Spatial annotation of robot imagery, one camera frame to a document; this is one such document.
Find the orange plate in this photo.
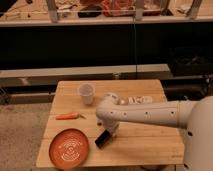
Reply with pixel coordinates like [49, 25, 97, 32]
[49, 128, 89, 170]

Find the orange carrot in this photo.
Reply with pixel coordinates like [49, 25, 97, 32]
[55, 112, 86, 120]

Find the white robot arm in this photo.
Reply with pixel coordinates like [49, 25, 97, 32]
[96, 93, 213, 171]

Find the translucent plastic cup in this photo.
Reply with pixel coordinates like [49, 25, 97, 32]
[78, 83, 95, 105]

